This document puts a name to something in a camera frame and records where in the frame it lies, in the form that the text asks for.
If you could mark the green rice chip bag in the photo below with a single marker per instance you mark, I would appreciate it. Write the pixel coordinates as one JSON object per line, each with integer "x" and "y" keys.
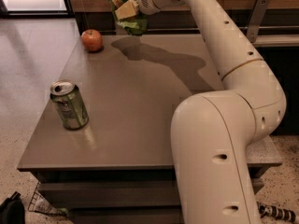
{"x": 136, "y": 25}

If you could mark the black white striped power strip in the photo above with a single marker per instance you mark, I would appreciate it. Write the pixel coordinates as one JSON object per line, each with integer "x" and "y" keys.
{"x": 266, "y": 210}

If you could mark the black bag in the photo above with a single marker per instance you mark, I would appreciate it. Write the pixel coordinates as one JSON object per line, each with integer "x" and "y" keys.
{"x": 12, "y": 210}

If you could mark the green soda can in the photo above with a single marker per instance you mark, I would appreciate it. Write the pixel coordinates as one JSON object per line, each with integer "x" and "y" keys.
{"x": 69, "y": 104}

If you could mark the red apple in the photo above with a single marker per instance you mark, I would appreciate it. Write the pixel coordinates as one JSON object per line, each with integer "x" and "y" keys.
{"x": 92, "y": 40}

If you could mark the wire basket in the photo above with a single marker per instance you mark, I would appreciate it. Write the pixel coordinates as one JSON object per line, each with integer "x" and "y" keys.
{"x": 38, "y": 204}

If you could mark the window frame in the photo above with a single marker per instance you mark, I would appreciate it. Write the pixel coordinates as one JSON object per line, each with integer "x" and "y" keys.
{"x": 9, "y": 8}

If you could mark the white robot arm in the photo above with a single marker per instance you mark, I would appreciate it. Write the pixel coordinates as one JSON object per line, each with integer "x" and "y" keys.
{"x": 210, "y": 131}

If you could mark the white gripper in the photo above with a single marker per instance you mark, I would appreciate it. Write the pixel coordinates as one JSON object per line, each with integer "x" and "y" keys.
{"x": 148, "y": 1}

